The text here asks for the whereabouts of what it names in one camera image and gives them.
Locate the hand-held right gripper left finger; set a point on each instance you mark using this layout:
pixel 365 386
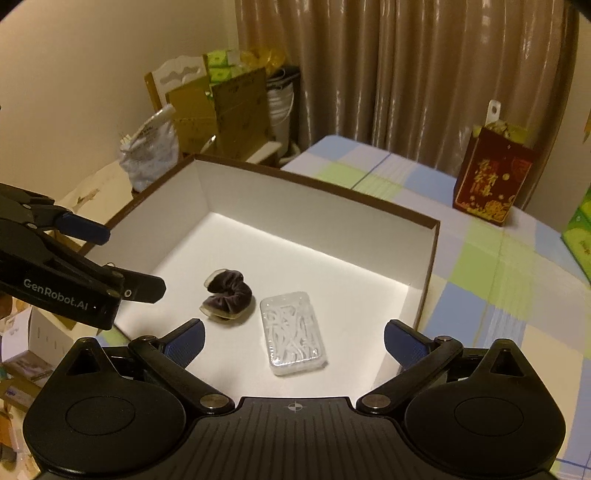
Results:
pixel 188 339

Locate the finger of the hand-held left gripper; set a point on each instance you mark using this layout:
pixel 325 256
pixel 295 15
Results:
pixel 138 287
pixel 84 229

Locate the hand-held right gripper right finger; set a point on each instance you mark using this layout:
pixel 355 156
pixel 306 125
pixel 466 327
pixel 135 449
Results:
pixel 402 342

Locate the clear plastic bag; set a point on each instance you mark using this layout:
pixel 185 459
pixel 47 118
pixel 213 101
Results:
pixel 291 332

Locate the white cardboard box container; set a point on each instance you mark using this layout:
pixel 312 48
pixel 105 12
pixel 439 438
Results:
pixel 300 217

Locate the cream printed cloth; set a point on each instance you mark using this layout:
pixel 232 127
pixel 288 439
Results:
pixel 97 194

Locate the plain white carton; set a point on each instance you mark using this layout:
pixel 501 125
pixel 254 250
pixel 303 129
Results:
pixel 51 339

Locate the small printed carton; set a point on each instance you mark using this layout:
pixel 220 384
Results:
pixel 25 364

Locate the white printed plastic bag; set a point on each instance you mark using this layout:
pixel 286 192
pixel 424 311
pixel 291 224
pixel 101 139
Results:
pixel 150 152

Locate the checkered bed sheet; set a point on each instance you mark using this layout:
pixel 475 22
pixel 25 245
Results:
pixel 508 277

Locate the yellow cardboard box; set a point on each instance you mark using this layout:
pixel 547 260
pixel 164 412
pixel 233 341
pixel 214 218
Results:
pixel 189 115

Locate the dark red gift box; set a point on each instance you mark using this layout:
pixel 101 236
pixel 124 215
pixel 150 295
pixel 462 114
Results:
pixel 489 180

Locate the brown cardboard box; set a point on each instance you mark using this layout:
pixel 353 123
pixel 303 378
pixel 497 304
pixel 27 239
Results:
pixel 242 115

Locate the stack of green tissue boxes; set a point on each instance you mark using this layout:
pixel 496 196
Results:
pixel 579 235

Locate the green tissue multipack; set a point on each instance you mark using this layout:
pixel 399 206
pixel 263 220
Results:
pixel 224 64

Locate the white bucket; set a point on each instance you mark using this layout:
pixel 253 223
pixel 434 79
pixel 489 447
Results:
pixel 281 115

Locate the white plastic tag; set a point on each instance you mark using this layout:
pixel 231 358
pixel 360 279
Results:
pixel 494 110

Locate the yellow plastic bag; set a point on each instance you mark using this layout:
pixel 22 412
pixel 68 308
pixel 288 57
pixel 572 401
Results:
pixel 268 59

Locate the beige curtain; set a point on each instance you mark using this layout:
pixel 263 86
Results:
pixel 415 69

